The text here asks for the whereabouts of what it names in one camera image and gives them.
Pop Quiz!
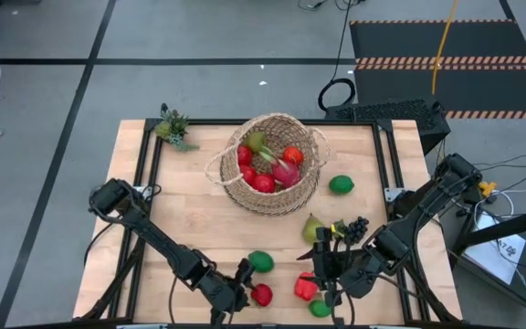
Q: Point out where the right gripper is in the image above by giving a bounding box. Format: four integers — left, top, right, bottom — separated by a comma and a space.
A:
297, 226, 383, 307

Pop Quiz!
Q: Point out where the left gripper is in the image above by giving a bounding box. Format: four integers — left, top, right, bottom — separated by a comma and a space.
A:
196, 257, 258, 329

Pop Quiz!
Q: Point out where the red apple with green leaf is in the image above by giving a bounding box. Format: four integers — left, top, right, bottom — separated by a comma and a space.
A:
250, 282, 274, 308

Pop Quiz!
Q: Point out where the red bell pepper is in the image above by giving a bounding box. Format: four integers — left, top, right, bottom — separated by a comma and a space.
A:
293, 272, 320, 302

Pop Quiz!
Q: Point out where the green pear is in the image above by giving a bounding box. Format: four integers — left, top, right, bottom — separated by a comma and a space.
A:
301, 213, 327, 246
244, 131, 268, 154

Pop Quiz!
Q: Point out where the green lime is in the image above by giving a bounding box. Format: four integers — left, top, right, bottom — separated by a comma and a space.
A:
328, 175, 355, 195
247, 249, 276, 274
308, 299, 332, 319

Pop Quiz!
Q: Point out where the pink dragon fruit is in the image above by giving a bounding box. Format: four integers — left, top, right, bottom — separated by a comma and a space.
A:
258, 146, 301, 189

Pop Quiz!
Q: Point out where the orange-red round fruit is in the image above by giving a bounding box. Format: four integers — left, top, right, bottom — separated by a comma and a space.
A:
283, 145, 305, 166

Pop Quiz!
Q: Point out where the woven wicker basket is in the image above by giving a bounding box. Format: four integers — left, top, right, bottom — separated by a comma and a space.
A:
204, 112, 331, 218

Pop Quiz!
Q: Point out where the dark grape bunch with leaf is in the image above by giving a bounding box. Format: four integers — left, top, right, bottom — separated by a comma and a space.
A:
330, 216, 371, 247

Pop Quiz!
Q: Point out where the black perforated computer case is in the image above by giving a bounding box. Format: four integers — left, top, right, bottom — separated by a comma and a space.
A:
325, 98, 452, 155

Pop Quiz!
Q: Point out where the white printed paper sheet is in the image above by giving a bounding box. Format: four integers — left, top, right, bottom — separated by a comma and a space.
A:
463, 212, 526, 285

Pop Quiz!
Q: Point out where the green succulent plant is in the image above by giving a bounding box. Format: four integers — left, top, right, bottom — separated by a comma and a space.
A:
154, 102, 200, 153

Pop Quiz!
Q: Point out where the black metal bar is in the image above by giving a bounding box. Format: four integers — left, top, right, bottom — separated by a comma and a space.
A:
452, 205, 526, 257

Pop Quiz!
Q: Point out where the black hazard-striped floor mat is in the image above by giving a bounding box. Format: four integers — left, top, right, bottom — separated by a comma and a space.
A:
348, 18, 526, 121

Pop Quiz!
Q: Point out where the black metal table frame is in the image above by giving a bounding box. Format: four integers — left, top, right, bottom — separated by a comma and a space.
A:
73, 117, 463, 329

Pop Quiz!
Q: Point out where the black coiled floor cable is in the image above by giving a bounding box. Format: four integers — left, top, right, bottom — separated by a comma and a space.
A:
317, 0, 358, 112

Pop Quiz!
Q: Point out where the yellow cable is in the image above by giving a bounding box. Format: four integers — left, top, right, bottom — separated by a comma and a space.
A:
430, 0, 460, 96

